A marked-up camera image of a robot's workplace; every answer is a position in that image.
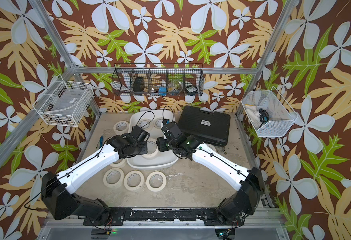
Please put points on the black box in basket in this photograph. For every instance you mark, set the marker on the black box in basket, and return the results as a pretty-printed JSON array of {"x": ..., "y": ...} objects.
[{"x": 138, "y": 86}]

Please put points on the white mesh basket right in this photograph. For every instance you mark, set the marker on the white mesh basket right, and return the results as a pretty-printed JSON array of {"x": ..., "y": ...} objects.
[{"x": 269, "y": 113}]

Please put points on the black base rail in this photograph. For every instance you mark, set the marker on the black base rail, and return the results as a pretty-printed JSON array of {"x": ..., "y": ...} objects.
[{"x": 208, "y": 216}]

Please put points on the masking tape roll three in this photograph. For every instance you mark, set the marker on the masking tape roll three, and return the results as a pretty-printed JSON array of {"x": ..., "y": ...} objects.
[{"x": 119, "y": 163}]

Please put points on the black wire wall basket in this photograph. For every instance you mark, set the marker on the black wire wall basket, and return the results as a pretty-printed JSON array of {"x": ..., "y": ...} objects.
[{"x": 179, "y": 79}]

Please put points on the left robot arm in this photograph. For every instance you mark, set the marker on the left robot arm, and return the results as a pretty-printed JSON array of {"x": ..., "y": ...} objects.
[{"x": 59, "y": 190}]

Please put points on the white wire basket left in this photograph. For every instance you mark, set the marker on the white wire basket left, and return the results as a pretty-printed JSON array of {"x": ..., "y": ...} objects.
[{"x": 65, "y": 103}]

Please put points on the masking tape roll ten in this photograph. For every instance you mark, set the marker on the masking tape roll ten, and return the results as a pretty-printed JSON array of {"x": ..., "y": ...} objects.
[{"x": 156, "y": 181}]

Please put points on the masking tape roll six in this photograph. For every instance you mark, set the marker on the masking tape roll six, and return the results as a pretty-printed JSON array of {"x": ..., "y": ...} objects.
[{"x": 152, "y": 149}]

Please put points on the blue item in basket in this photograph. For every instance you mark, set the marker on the blue item in basket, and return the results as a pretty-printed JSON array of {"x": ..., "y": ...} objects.
[{"x": 162, "y": 91}]

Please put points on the masking tape roll five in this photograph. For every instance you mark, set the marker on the masking tape roll five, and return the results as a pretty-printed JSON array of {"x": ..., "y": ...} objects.
[{"x": 158, "y": 123}]

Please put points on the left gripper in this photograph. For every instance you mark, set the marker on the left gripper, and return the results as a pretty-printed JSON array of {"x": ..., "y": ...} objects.
[{"x": 145, "y": 148}]

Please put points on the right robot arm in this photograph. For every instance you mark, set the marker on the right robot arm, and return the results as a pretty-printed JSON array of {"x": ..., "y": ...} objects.
[{"x": 247, "y": 183}]

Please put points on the masking tape roll nine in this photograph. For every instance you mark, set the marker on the masking tape roll nine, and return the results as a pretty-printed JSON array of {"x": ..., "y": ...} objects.
[{"x": 134, "y": 181}]

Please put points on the masking tape roll eight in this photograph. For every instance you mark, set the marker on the masking tape roll eight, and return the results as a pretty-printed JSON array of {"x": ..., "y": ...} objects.
[{"x": 114, "y": 178}]

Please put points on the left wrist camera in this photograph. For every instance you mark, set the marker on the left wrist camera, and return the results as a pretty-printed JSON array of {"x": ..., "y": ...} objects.
[{"x": 139, "y": 135}]

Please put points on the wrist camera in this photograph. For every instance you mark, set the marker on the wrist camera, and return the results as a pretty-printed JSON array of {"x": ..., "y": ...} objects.
[
  {"x": 170, "y": 130},
  {"x": 139, "y": 135}
]

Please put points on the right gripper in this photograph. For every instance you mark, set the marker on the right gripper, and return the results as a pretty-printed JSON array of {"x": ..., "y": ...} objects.
[{"x": 161, "y": 144}]

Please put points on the masking tape roll four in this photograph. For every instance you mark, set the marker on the masking tape roll four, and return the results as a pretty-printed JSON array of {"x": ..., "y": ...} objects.
[{"x": 145, "y": 124}]

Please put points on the masking tape roll two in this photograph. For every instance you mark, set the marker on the masking tape roll two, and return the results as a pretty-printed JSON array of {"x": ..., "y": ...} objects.
[{"x": 121, "y": 127}]

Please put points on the black plastic tool case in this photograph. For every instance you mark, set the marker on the black plastic tool case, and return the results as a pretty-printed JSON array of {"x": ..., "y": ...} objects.
[{"x": 210, "y": 127}]

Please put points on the masking tape roll seven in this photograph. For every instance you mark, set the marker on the masking tape roll seven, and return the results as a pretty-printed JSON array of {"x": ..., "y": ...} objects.
[{"x": 211, "y": 147}]

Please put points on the white plastic storage box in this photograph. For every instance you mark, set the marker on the white plastic storage box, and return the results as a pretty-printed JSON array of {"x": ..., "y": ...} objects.
[{"x": 163, "y": 159}]

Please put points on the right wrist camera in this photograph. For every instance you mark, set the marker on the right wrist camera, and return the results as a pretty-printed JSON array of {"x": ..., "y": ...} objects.
[{"x": 170, "y": 130}]

